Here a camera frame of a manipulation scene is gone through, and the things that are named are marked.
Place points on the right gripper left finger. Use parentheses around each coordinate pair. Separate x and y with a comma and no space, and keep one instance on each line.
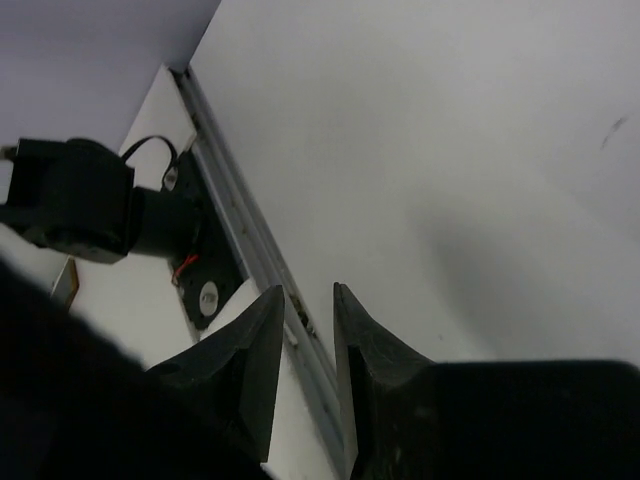
(230,378)

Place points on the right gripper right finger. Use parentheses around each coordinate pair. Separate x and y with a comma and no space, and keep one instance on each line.
(386,397)

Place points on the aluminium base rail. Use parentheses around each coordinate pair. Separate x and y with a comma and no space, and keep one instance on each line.
(260,259)

